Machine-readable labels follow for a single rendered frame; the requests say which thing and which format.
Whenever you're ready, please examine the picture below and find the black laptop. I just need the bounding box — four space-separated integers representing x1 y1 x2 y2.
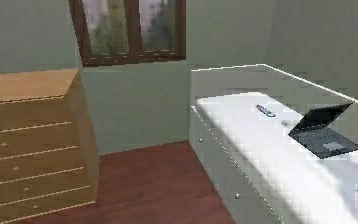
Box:
288 103 358 159

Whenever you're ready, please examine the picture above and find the blue remote control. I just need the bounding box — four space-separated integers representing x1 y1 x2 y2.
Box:
255 104 277 118

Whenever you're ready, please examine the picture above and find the brown framed window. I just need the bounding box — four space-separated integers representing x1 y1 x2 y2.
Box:
68 0 187 68

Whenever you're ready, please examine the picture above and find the white bed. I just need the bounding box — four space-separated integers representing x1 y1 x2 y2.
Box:
188 63 358 224

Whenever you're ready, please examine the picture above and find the wooden chest of drawers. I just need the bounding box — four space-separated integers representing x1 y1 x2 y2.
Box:
0 68 100 224

